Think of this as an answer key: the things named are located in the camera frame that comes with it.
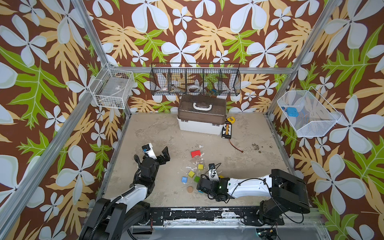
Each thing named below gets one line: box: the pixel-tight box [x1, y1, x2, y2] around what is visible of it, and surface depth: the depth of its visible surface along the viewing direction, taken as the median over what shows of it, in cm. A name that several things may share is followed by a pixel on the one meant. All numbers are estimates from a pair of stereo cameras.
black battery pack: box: [221, 121, 232, 140], surface depth 110 cm
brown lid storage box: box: [177, 94, 227, 136], surface depth 98 cm
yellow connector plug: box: [227, 116, 236, 124], surface depth 117 cm
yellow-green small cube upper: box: [197, 164, 204, 171], surface depth 91 cm
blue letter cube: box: [181, 176, 188, 183], surface depth 88 cm
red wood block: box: [190, 150, 201, 158], surface depth 98 cm
